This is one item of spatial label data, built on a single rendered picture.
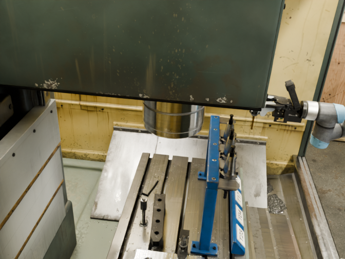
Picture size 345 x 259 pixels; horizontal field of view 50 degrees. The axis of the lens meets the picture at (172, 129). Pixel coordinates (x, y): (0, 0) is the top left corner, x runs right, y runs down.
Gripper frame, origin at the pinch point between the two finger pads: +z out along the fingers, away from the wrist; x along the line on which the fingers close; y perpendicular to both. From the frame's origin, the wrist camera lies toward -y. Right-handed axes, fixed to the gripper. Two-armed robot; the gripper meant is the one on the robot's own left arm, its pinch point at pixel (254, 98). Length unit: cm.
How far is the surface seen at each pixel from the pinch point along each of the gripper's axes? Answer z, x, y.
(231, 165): 8.4, -34.5, 9.4
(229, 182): 8.2, -37.3, 14.3
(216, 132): 13.3, -7.4, 12.9
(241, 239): 0, -34, 42
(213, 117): 14.6, 4.5, 12.8
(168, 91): 28, -65, -28
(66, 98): 98, 49, 35
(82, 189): 82, 24, 79
